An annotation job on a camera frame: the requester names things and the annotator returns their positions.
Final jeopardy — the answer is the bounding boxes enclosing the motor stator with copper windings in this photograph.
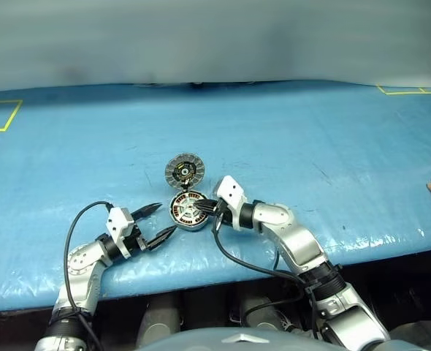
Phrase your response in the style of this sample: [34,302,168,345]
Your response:
[169,192,211,234]
[169,192,210,230]

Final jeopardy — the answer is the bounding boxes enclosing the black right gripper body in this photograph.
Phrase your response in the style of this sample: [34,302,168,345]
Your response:
[208,198,227,230]

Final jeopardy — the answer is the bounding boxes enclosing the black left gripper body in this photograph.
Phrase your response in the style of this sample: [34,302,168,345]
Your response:
[126,222,154,254]

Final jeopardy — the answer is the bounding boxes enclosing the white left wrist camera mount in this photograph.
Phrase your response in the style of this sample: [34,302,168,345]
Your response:
[105,206,137,261]

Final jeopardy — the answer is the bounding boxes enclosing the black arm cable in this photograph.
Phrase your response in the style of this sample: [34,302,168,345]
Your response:
[211,211,323,341]
[64,200,112,351]

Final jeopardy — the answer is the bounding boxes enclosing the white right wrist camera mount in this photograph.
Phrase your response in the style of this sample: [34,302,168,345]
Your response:
[212,175,248,232]

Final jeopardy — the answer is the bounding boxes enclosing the yellow tape square outline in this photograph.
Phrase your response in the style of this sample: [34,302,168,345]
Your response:
[0,99,23,133]

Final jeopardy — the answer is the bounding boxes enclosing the black sneaker white laces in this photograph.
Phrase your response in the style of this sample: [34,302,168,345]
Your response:
[273,310,305,333]

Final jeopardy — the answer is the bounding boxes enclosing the round motor end cap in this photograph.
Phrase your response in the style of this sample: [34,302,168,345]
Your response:
[164,154,205,190]

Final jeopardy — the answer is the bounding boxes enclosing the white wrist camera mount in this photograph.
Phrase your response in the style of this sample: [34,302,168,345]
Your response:
[105,206,137,261]
[212,175,248,232]

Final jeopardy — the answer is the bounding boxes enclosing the blue plastic table cover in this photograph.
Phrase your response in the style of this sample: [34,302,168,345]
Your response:
[0,79,431,314]

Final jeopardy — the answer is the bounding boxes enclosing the grey-blue robot chest cover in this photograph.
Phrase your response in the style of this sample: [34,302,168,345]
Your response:
[134,327,348,351]

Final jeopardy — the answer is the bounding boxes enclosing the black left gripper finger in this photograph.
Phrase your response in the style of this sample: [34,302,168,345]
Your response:
[148,225,179,252]
[130,203,164,222]

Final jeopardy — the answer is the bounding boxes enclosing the dark grey rounded cylinder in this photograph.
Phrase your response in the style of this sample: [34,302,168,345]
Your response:
[137,294,182,347]
[237,288,286,332]

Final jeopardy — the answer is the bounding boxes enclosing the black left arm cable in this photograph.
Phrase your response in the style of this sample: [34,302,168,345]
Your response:
[64,200,112,351]

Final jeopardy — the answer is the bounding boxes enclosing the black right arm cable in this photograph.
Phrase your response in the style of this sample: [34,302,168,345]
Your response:
[211,211,323,341]

